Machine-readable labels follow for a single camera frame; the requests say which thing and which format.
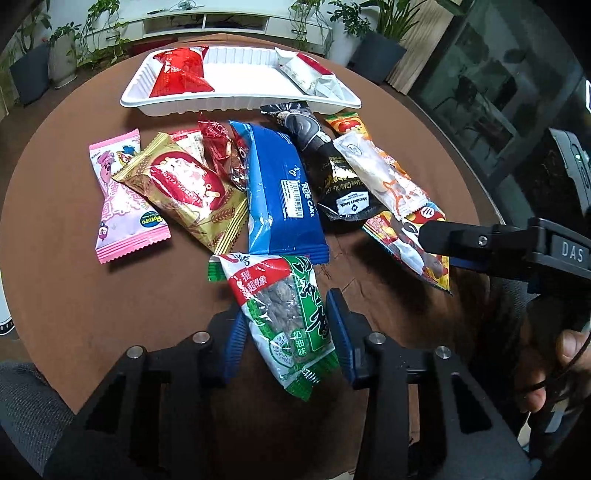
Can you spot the gold red snack packet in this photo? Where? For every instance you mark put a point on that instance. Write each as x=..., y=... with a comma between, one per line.
x=184, y=189

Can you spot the clear white orange-print packet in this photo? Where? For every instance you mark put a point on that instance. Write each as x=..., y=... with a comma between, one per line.
x=374, y=170

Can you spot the white TV cabinet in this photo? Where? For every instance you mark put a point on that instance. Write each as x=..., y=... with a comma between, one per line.
x=231, y=23

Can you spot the person's right hand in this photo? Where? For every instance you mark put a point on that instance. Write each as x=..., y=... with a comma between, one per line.
x=568, y=357

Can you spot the white red-striped snack packet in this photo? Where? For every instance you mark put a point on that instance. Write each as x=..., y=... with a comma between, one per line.
x=304, y=71

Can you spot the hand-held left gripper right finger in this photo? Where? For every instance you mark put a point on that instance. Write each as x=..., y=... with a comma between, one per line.
x=340, y=334

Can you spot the tall plant in blue-grey pot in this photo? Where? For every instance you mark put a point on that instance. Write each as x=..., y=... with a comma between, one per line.
x=30, y=74

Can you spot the green nut snack packet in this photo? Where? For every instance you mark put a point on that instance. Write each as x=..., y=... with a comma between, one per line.
x=281, y=314

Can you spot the dark red patterned snack packet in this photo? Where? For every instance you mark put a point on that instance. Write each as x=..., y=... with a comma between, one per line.
x=239, y=161

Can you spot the dark glass door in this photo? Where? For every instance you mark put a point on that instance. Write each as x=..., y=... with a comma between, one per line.
x=485, y=92

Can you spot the beige curtain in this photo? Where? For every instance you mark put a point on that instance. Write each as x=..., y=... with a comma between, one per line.
x=429, y=41

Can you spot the blue cake packet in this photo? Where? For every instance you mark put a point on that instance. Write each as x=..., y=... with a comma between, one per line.
x=277, y=184

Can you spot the orange yellow snack packet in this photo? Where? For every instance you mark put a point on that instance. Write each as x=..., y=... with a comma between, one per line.
x=344, y=124

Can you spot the bushy plant in white pot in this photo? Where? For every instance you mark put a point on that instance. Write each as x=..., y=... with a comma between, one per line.
x=344, y=46

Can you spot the pink cartoon snack packet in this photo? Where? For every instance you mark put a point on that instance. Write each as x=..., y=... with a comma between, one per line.
x=124, y=203

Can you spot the dark grey snack packet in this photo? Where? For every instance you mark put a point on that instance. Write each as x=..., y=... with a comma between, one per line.
x=300, y=124

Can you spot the small white red snack packet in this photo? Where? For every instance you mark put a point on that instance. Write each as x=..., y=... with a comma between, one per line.
x=189, y=141

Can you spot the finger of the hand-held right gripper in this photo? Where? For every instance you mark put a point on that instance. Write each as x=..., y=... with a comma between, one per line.
x=461, y=240

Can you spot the grassy plant in blue-grey pot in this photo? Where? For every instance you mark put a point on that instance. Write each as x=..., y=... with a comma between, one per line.
x=381, y=57

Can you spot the mushroom print snack packet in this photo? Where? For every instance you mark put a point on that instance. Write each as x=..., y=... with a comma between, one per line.
x=401, y=249

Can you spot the small shiny red snack packet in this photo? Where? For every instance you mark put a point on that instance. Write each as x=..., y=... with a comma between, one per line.
x=214, y=143

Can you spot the leafy plant in white pot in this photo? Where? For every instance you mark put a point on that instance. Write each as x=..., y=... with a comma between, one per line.
x=62, y=60

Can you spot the white plastic tray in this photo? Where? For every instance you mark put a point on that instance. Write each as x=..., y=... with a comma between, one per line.
x=240, y=78

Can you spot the black gold snack packet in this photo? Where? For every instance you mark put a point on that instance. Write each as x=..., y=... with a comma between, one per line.
x=341, y=189

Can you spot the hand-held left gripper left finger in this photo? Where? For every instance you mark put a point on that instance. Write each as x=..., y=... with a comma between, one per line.
x=235, y=344

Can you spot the grey cloth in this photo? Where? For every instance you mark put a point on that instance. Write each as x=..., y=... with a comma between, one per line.
x=27, y=415

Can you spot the trailing green floor plant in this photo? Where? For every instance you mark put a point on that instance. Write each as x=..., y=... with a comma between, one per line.
x=99, y=46

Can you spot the white round object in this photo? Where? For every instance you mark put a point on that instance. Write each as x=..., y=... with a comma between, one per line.
x=5, y=323

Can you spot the trailing green cabinet plant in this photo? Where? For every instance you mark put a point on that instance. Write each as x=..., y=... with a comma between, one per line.
x=304, y=27

